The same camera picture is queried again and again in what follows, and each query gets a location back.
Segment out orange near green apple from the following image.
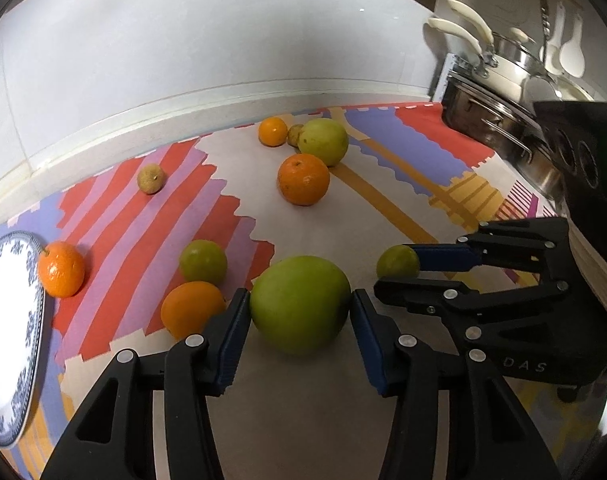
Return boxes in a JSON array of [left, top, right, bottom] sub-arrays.
[[160, 281, 226, 340]]

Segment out orange beside plate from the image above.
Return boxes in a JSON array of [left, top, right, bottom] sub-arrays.
[[38, 240, 85, 298]]

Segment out colourful patterned table mat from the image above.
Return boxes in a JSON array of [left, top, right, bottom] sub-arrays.
[[0, 104, 553, 479]]

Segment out small green fruit left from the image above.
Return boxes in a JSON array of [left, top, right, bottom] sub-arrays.
[[178, 240, 227, 286]]

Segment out stainless steel pot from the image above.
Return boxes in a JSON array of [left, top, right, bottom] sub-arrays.
[[442, 72, 564, 204]]

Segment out small brownish fruit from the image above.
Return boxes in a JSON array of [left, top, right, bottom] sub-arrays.
[[136, 164, 166, 195]]

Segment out cream pan handle lower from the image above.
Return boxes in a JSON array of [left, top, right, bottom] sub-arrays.
[[427, 16, 483, 58]]

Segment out small orange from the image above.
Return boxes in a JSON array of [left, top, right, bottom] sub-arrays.
[[258, 117, 289, 148]]

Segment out blue white porcelain plate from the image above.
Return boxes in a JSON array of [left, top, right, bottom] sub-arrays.
[[0, 231, 45, 448]]

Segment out small green fruit front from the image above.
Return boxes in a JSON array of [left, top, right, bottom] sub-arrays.
[[376, 245, 421, 281]]

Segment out large orange in middle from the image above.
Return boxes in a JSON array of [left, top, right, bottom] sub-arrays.
[[277, 153, 331, 206]]

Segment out white hanging ladle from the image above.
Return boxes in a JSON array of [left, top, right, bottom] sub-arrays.
[[558, 14, 585, 78]]

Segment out cream pan handle upper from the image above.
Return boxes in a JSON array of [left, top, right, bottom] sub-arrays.
[[448, 0, 494, 47]]

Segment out small green fruit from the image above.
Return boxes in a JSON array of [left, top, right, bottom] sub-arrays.
[[376, 245, 421, 281], [178, 240, 227, 286]]

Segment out small yellow fruit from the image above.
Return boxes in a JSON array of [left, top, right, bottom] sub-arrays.
[[287, 124, 303, 148]]

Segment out cream pan handle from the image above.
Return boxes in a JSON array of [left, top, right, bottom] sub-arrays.
[[448, 0, 494, 47], [427, 16, 483, 58]]

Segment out large yellow-green pear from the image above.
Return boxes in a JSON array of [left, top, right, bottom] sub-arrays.
[[298, 118, 349, 167]]

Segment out large green apple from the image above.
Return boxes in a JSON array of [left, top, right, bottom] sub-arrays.
[[250, 256, 351, 356]]

